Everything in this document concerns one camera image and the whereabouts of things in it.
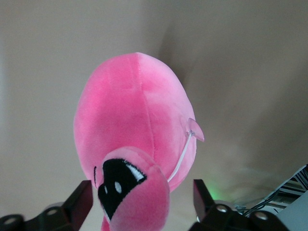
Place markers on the brown table mat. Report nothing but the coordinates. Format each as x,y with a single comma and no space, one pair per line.
36,72

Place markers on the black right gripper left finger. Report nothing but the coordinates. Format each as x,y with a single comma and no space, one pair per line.
77,204

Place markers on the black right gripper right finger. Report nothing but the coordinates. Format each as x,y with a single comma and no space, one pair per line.
204,202

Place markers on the bright pink round plush toy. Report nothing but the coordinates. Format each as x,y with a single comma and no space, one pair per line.
132,108

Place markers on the striped aluminium frame profile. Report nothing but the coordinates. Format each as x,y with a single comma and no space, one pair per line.
293,183

